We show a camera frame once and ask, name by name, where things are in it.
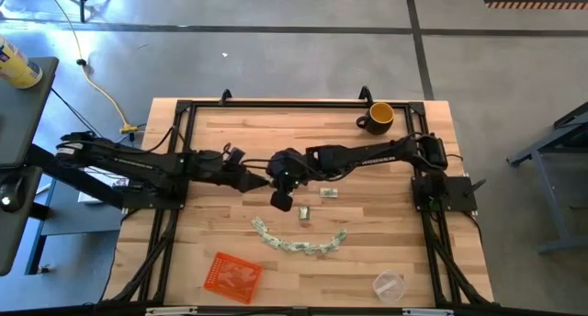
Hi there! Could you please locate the black tripod stand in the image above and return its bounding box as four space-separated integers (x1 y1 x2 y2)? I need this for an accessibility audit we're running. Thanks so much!
63 0 115 24

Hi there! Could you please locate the yellow wipes canister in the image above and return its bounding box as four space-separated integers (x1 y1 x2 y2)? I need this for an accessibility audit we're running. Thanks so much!
0 33 44 90

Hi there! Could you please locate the black aluminium table frame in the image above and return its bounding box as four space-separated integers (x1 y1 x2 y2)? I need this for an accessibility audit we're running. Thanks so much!
103 85 496 308

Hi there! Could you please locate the black desk support beam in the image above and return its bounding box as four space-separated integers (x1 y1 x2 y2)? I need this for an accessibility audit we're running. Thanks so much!
25 143 128 210

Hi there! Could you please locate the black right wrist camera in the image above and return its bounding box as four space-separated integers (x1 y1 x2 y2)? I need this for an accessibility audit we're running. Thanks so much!
269 188 295 213

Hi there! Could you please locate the black rail with white strips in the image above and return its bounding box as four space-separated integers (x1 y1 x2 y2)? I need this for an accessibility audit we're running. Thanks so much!
0 304 588 316

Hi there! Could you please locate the orange plastic basket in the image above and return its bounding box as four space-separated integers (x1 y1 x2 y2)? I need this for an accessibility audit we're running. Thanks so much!
203 251 264 306

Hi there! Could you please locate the clear plastic container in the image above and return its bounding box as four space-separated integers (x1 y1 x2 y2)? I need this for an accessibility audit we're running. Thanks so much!
371 268 406 304

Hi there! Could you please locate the blue grey metal table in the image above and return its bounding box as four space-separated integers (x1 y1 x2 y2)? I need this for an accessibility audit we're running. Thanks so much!
506 102 588 256

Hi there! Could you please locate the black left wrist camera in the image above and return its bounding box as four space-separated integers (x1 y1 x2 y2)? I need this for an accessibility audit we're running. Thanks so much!
228 146 247 166

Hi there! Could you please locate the black computer mouse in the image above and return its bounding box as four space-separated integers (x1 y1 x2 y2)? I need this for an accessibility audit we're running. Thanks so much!
0 174 27 214

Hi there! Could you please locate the dark grey desk surface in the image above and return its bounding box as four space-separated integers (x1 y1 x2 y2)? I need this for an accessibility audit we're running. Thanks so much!
0 56 60 169

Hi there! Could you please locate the yellow extension cable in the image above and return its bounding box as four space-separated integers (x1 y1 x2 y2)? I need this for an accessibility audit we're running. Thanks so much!
42 0 140 136

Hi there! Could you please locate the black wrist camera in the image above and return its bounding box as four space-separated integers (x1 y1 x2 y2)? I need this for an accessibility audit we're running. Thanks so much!
228 146 247 166
269 188 295 213

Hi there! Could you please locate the black mug yellow inside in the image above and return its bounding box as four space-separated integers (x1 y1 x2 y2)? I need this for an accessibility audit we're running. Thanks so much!
356 101 396 136

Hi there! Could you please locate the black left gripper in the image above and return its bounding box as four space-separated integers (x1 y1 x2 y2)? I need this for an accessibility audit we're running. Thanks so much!
209 162 271 194

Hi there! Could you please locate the white paper sheet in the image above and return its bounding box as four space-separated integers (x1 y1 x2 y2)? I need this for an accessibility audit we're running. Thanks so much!
76 165 130 205

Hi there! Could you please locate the grey mouse tray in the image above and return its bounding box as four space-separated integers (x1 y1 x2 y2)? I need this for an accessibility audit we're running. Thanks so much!
0 166 43 277

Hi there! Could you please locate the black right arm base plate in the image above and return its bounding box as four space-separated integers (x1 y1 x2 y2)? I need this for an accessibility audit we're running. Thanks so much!
411 168 487 213

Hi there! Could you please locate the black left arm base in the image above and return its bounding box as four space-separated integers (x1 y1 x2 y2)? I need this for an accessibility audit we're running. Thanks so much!
119 180 189 211

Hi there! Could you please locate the blue grey cart shelf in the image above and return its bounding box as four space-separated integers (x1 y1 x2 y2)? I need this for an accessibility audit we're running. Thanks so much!
25 177 123 277

